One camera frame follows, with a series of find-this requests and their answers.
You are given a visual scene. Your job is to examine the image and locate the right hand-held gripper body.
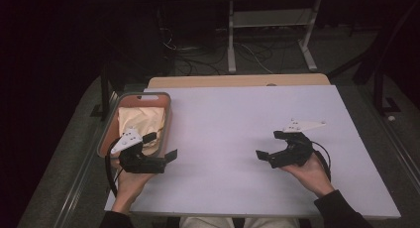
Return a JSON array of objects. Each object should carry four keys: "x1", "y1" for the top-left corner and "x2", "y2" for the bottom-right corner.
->
[{"x1": 268, "y1": 118, "x2": 327, "y2": 170}]

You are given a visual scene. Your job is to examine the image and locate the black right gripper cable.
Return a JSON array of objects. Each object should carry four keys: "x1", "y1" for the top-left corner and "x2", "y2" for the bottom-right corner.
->
[{"x1": 310, "y1": 140, "x2": 332, "y2": 182}]

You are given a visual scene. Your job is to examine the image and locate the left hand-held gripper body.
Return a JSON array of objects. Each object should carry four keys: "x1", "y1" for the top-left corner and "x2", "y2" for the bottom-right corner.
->
[{"x1": 109, "y1": 128, "x2": 166, "y2": 174}]

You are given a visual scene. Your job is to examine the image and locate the black metal stand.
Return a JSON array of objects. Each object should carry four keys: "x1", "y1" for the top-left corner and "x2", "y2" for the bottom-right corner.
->
[
  {"x1": 372, "y1": 65, "x2": 402, "y2": 116},
  {"x1": 90, "y1": 65, "x2": 115, "y2": 122}
]

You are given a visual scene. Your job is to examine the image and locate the metal floor rail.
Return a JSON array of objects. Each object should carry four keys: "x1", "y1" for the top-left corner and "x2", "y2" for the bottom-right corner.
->
[
  {"x1": 52, "y1": 92, "x2": 120, "y2": 228},
  {"x1": 361, "y1": 84, "x2": 420, "y2": 187}
]

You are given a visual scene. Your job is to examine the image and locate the white metal stand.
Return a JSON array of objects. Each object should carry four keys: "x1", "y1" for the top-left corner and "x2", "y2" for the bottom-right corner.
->
[{"x1": 227, "y1": 0, "x2": 323, "y2": 74}]

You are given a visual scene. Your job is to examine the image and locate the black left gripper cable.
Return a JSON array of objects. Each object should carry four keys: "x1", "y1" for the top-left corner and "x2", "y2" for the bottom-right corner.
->
[{"x1": 104, "y1": 137, "x2": 126, "y2": 197}]

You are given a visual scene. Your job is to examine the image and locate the pink plastic basket grey rim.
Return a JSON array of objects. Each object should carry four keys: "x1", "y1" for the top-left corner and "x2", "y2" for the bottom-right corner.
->
[{"x1": 96, "y1": 91, "x2": 172, "y2": 170}]

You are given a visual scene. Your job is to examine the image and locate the cream baby garment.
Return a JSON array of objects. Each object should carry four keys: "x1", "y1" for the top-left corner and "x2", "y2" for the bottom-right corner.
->
[{"x1": 117, "y1": 106, "x2": 166, "y2": 157}]

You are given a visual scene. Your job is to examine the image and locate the tangle of floor cables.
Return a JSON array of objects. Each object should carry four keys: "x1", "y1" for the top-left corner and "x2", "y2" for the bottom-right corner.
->
[{"x1": 157, "y1": 26, "x2": 275, "y2": 76}]

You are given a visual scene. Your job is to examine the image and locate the person's right hand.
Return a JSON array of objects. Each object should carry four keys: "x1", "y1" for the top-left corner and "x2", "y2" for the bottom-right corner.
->
[{"x1": 280, "y1": 153, "x2": 335, "y2": 198}]

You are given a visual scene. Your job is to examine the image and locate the person's legs light trousers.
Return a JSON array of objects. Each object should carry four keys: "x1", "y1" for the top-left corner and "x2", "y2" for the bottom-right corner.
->
[{"x1": 178, "y1": 216, "x2": 300, "y2": 228}]

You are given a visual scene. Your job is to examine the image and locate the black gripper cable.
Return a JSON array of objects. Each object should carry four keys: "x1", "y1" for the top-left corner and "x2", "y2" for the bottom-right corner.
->
[
  {"x1": 104, "y1": 137, "x2": 126, "y2": 197},
  {"x1": 310, "y1": 140, "x2": 332, "y2": 182}
]

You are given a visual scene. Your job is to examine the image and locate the person's left hand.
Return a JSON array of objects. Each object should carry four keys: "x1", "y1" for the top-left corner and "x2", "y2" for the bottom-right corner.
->
[{"x1": 111, "y1": 157, "x2": 156, "y2": 215}]

